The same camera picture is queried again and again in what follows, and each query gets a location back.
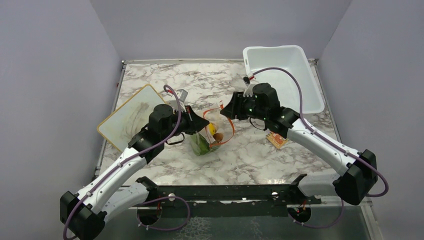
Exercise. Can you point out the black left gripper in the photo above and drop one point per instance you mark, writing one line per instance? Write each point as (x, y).
(195, 122)

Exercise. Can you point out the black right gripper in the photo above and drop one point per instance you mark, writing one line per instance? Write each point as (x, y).
(234, 108)

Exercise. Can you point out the yellow banana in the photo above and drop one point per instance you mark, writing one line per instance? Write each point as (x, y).
(212, 128)

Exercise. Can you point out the clear orange zip top bag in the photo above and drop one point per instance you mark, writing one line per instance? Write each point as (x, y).
(224, 124)

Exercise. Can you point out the green leafy vegetable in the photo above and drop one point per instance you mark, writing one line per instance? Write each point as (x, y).
(200, 145)

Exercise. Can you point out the white plastic bin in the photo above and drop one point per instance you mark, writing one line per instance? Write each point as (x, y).
(291, 58)

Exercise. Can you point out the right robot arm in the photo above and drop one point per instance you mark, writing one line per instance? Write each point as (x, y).
(354, 174)

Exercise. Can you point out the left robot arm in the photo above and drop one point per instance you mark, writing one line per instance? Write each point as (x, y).
(86, 212)

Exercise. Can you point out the white yellow-edged cutting board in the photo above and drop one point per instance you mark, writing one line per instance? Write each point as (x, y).
(128, 119)

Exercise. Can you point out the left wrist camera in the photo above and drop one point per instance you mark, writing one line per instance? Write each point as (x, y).
(182, 95)

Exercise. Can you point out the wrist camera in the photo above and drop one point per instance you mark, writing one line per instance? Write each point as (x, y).
(248, 92)
(182, 95)

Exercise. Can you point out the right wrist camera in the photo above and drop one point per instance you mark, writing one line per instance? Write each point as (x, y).
(248, 92)

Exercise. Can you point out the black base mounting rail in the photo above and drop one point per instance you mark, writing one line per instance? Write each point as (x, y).
(216, 201)

